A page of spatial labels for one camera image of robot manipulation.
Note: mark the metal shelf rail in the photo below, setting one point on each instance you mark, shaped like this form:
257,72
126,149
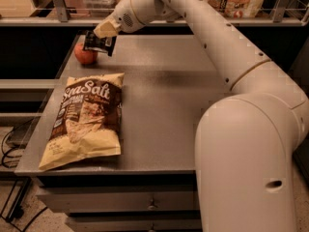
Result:
57,13

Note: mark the grey cabinet with drawers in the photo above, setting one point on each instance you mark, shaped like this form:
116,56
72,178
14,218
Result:
150,186

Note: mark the black rxbar chocolate bar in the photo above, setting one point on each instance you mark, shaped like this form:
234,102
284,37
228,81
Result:
104,45

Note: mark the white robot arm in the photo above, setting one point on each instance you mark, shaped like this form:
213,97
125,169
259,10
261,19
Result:
243,143

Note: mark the red apple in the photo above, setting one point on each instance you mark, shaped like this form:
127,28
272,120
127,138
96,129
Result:
84,57

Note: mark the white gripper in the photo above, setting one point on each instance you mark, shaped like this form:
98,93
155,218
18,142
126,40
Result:
124,17

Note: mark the sea salt chips bag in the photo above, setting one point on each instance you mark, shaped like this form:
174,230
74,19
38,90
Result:
88,121

